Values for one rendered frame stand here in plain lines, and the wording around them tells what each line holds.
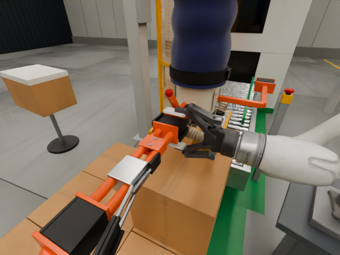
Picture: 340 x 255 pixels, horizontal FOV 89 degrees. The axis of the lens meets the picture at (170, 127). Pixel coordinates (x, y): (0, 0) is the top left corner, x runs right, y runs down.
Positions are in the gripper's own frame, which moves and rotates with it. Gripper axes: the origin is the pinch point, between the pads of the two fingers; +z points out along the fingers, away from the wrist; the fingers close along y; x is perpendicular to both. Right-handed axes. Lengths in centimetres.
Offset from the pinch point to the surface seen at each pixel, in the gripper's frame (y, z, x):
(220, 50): -20.2, -8.3, 19.7
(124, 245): 69, 19, -13
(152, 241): 70, 8, -6
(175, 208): 34.2, -4.4, -4.3
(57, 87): 36, 169, 69
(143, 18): -27, 91, 129
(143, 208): 45.1, 11.6, -4.1
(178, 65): -15.3, 4.4, 15.6
